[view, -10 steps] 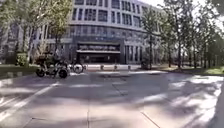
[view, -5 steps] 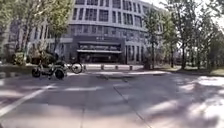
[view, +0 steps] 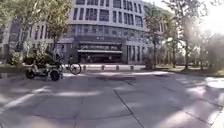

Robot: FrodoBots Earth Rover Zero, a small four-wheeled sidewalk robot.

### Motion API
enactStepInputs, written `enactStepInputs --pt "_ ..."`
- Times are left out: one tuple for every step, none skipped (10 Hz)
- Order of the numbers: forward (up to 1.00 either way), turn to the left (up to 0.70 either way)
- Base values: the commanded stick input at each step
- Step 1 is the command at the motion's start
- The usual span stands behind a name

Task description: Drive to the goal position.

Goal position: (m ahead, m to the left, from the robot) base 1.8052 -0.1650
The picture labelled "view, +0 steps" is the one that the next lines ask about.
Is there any large grey curved building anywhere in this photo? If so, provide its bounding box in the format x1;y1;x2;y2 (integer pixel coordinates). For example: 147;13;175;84
0;0;188;66

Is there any grey paved slab road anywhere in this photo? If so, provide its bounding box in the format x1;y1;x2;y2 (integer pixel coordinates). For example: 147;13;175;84
0;69;224;128

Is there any bicycle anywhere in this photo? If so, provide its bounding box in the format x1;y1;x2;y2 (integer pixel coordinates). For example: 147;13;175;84
63;55;83;76

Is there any person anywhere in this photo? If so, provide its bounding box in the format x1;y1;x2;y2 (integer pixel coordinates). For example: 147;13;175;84
54;45;66;69

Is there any motor tricycle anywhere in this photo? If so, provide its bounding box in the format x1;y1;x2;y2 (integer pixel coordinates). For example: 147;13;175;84
24;58;63;82

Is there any row of trees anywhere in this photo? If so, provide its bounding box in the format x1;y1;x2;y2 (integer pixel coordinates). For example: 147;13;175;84
0;0;74;66
143;0;224;72

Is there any grass strip under trees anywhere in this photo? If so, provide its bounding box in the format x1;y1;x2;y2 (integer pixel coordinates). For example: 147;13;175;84
156;65;224;78

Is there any white painted line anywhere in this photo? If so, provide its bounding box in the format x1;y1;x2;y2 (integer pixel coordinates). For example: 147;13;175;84
0;85;51;113

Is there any green bush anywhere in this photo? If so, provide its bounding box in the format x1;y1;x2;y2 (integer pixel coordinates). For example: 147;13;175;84
9;50;54;67

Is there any grass strip beside kerb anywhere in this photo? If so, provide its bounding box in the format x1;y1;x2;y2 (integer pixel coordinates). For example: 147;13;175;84
0;64;33;76

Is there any pale stone kerb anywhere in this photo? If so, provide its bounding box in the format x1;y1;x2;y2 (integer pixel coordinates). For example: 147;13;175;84
0;72;29;80

